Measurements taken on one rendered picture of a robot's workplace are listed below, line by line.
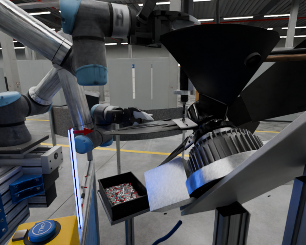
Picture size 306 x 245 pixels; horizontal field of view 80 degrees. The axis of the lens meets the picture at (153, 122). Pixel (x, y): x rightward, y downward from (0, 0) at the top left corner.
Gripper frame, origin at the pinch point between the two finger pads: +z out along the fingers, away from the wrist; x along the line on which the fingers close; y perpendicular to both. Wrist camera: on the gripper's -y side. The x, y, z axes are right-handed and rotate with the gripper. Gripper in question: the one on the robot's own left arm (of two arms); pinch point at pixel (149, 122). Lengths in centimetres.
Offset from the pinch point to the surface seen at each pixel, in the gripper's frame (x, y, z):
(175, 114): 15, 170, -93
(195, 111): -5.3, 7.0, 13.7
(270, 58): -19.9, 0.2, 34.1
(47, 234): 14.0, -38.7, 11.9
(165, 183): 17.8, -3.0, 10.9
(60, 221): 14.6, -35.6, 9.8
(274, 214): 101, 165, 36
